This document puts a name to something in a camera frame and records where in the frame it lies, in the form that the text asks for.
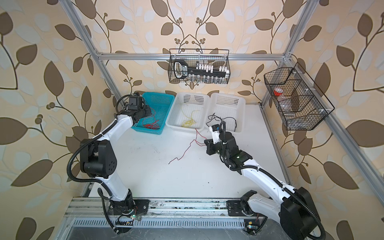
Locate black wires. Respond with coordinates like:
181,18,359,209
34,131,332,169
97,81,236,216
205,112,238,133

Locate yellow wires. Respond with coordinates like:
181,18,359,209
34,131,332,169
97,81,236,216
180,107,200,128

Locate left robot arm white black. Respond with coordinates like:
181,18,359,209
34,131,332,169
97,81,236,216
67,93,152,216

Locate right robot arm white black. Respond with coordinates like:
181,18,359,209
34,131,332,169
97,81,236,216
204,121,327,240

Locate teal plastic basket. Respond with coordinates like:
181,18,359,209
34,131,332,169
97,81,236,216
132,93,175,135

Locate right white plastic basket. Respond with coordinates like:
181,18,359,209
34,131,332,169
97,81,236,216
206,93,246,133

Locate white plastic basket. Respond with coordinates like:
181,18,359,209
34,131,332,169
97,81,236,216
166,93,210,133
206,93,246,133

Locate middle white plastic basket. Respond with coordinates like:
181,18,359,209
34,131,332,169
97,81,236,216
166,93,210,133

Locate red capped item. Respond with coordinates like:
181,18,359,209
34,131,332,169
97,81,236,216
274,87,284,97

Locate black tool with vials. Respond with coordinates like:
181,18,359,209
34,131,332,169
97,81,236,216
172,60,231,79

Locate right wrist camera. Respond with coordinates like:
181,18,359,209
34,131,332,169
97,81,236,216
210,124,223,144

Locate back black wire basket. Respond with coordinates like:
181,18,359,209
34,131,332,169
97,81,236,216
168,48,231,85

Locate side black wire basket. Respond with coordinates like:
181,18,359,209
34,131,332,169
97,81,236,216
264,63,335,131

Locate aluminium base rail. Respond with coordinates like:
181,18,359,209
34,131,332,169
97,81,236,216
65,198,265,230

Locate aluminium frame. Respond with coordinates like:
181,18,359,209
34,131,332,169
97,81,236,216
60,1,384,203

